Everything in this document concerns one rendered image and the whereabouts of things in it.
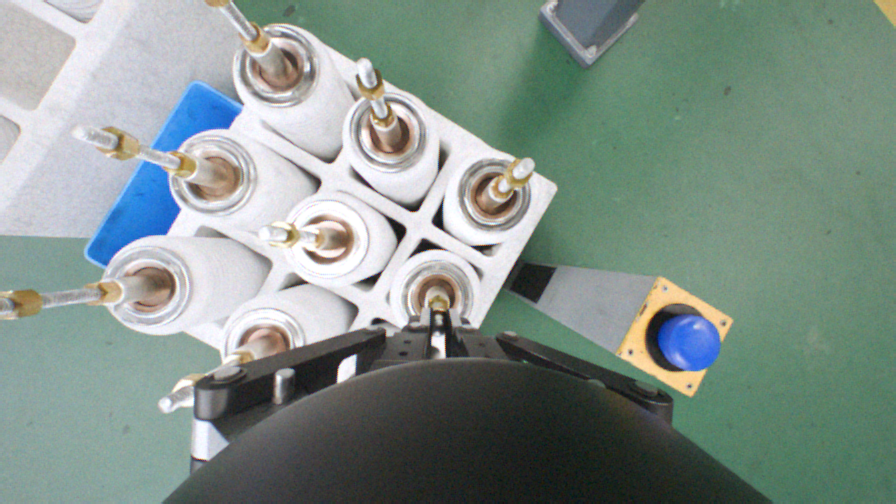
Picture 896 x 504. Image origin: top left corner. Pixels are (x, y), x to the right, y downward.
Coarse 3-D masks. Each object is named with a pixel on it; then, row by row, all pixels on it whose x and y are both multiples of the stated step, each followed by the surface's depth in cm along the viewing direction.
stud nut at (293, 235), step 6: (276, 222) 16; (282, 222) 16; (288, 228) 16; (294, 228) 17; (288, 234) 16; (294, 234) 16; (288, 240) 16; (294, 240) 17; (276, 246) 16; (282, 246) 16; (288, 246) 16
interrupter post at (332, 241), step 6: (324, 228) 21; (330, 228) 23; (324, 234) 21; (330, 234) 22; (336, 234) 23; (330, 240) 22; (336, 240) 23; (324, 246) 21; (330, 246) 22; (336, 246) 23
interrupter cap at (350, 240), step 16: (304, 208) 23; (320, 208) 24; (336, 208) 24; (352, 208) 24; (304, 224) 23; (320, 224) 24; (336, 224) 24; (352, 224) 24; (352, 240) 24; (368, 240) 24; (304, 256) 23; (320, 256) 24; (336, 256) 24; (352, 256) 24; (320, 272) 24; (336, 272) 24
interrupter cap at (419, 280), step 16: (416, 272) 24; (432, 272) 24; (448, 272) 24; (464, 272) 24; (400, 288) 24; (416, 288) 24; (448, 288) 25; (464, 288) 24; (400, 304) 24; (416, 304) 24; (464, 304) 24
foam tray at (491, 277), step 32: (352, 64) 31; (352, 96) 34; (256, 128) 30; (448, 128) 31; (288, 160) 37; (320, 160) 31; (448, 160) 32; (320, 192) 31; (352, 192) 31; (544, 192) 32; (192, 224) 30; (416, 224) 31; (480, 256) 32; (512, 256) 32; (288, 288) 33; (352, 288) 31; (384, 288) 31; (224, 320) 32; (480, 320) 32
